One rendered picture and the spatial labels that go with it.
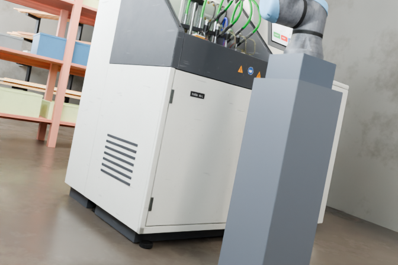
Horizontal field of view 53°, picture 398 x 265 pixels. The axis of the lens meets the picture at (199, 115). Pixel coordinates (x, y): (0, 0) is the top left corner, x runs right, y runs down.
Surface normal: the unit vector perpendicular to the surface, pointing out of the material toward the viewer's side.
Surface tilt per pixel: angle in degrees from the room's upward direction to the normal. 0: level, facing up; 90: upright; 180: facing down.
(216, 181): 90
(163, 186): 90
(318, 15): 90
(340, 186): 90
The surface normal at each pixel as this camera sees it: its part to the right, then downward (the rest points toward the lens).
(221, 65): 0.63, 0.13
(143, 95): -0.76, -0.14
